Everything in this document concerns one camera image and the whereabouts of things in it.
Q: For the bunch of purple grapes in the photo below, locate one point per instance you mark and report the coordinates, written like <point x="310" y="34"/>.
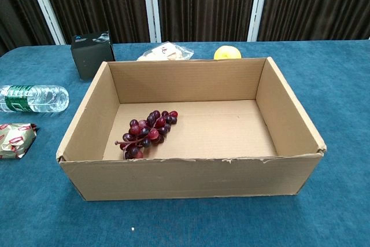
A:
<point x="150" y="131"/>

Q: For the clear plastic water bottle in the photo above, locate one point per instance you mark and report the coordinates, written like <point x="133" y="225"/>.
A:
<point x="43" y="98"/>

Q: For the white frame post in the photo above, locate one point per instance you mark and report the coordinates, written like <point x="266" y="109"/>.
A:
<point x="151" y="4"/>
<point x="258" y="4"/>
<point x="43" y="4"/>

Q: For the yellow round fruit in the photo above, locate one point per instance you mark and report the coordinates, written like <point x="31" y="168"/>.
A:
<point x="227" y="52"/>

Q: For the blue velvet tablecloth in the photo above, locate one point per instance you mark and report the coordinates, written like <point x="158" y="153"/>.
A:
<point x="185" y="224"/>

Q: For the clear bag of biscuits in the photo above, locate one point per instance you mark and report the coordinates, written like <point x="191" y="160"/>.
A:
<point x="164" y="51"/>

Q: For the gold red snack packet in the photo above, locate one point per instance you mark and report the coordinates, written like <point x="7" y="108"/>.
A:
<point x="17" y="141"/>

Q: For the black cube carton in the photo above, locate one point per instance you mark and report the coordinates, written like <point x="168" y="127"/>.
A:
<point x="89" y="59"/>

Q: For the open brown cardboard box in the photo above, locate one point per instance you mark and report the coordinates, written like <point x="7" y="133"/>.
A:
<point x="188" y="177"/>

